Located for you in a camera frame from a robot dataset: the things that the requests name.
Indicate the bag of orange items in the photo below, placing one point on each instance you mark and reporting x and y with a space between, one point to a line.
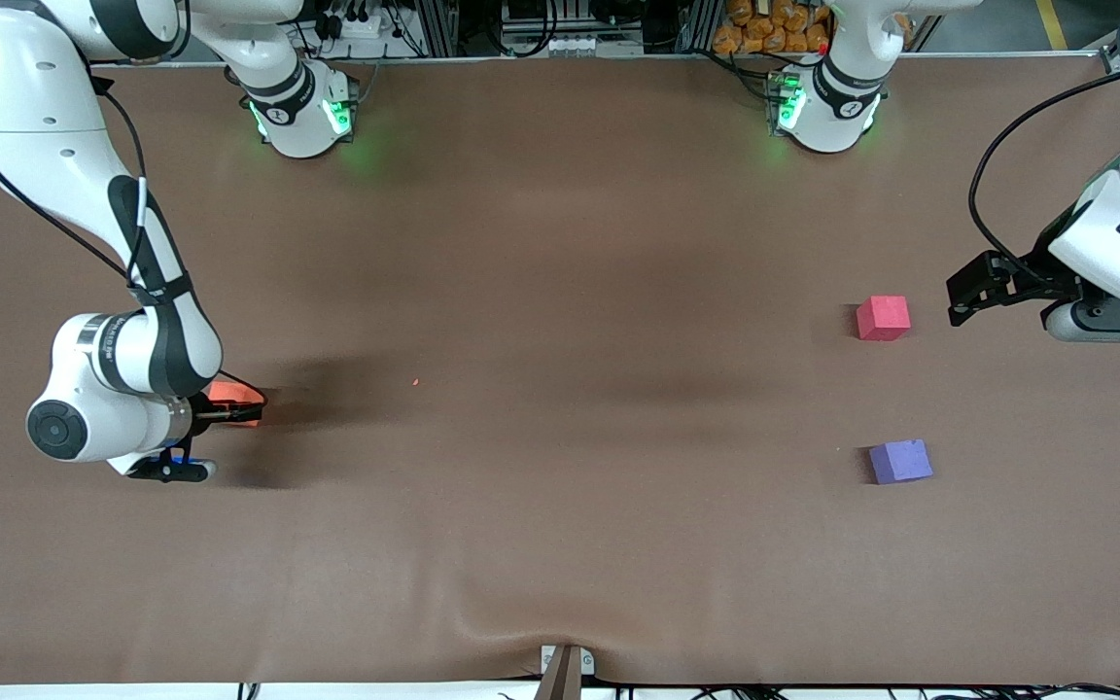
764 29

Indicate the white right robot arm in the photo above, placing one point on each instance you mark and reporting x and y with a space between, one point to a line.
25 117

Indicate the brown wooden strip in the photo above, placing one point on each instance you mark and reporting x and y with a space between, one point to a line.
560 681

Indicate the red foam block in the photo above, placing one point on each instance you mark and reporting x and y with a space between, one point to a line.
883 318

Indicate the white terminal strip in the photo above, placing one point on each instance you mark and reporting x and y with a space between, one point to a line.
570 45

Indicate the aluminium frame post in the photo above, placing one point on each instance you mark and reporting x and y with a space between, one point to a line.
436 24

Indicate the white power strip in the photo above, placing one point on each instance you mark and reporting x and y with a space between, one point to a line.
356 24

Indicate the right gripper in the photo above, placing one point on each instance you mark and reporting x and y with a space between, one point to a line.
202 413

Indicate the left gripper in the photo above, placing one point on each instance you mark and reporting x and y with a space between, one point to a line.
1029 279

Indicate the orange foam block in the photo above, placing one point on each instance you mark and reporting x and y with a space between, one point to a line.
229 393

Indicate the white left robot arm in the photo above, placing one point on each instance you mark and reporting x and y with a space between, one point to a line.
827 117

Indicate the purple foam block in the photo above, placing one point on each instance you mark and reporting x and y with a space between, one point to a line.
900 462

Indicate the brown table cover sheet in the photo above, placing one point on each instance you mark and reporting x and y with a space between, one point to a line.
560 292

